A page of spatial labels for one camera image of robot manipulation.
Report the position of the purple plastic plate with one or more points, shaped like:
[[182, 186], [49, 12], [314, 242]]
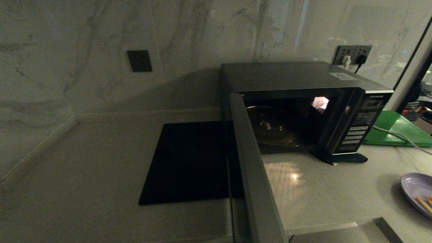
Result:
[[415, 185]]

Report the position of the silver black microwave oven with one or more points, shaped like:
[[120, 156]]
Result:
[[287, 76]]

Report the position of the black glass induction cooktop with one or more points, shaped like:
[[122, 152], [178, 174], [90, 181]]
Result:
[[189, 165]]

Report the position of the black foam pad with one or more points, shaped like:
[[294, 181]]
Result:
[[349, 158]]

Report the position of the white power plug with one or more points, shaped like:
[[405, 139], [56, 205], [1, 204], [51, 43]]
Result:
[[346, 61]]

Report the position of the black power plug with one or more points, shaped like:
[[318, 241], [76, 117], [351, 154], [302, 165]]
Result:
[[361, 59]]

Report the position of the white cabinet front panel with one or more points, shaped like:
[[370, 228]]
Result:
[[337, 236]]

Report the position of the green plastic cutting board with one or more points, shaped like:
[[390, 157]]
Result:
[[398, 130]]

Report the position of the orange bread stick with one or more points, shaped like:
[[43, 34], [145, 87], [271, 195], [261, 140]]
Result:
[[422, 203], [429, 201]]

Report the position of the dark single wall socket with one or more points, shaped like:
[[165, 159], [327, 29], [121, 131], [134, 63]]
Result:
[[139, 60]]

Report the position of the dark double wall socket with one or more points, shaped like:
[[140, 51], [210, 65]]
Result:
[[353, 50]]

